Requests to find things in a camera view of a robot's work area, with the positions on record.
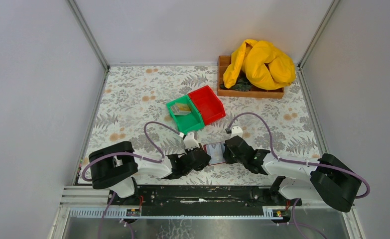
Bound red plastic bin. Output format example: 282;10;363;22
188;86;226;125

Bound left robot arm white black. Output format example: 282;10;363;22
82;141;211;199

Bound wooden tray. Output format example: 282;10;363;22
217;55;284;99

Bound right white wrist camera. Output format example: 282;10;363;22
225;126;244;138

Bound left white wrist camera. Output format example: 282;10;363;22
179;131;200;151

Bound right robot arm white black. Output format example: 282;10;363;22
223;136;362;213

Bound yellow cloth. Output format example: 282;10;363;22
223;39;296;90

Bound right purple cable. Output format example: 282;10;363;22
226;112;371;239

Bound dark green item in tray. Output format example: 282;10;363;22
219;75;252;92

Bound gold credit card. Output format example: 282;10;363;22
172;103;191;112

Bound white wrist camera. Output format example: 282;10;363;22
179;131;200;151
225;126;244;138

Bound silver cards in green bin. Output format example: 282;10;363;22
172;111;192;116

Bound green plastic bin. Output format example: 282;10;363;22
166;95;205;133

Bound red leather card holder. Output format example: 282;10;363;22
203;141;227;166

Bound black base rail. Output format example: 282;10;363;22
109;185;302;217

